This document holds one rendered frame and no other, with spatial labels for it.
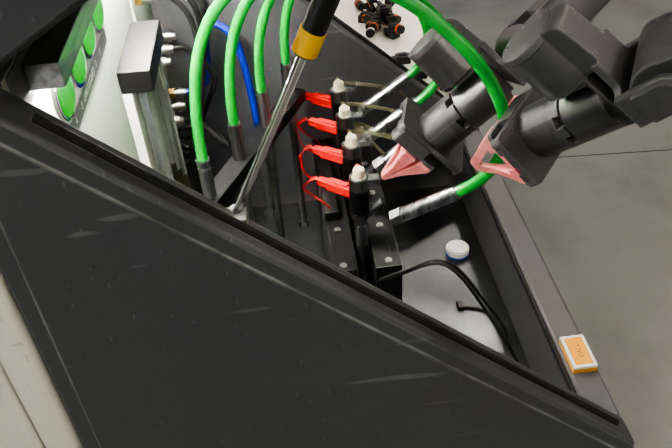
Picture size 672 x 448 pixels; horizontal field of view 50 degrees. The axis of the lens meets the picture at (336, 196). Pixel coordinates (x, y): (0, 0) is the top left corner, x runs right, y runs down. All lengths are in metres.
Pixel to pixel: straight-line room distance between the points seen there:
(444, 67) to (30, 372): 0.54
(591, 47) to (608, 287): 1.84
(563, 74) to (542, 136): 0.09
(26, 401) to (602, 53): 0.59
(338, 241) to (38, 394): 0.51
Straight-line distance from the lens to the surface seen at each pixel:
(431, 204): 0.87
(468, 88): 0.88
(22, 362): 0.69
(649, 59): 0.65
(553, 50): 0.66
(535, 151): 0.75
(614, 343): 2.31
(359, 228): 1.02
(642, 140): 3.17
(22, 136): 0.54
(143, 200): 0.55
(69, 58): 0.62
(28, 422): 0.76
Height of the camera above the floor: 1.69
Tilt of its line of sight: 38 degrees down
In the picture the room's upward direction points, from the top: 4 degrees counter-clockwise
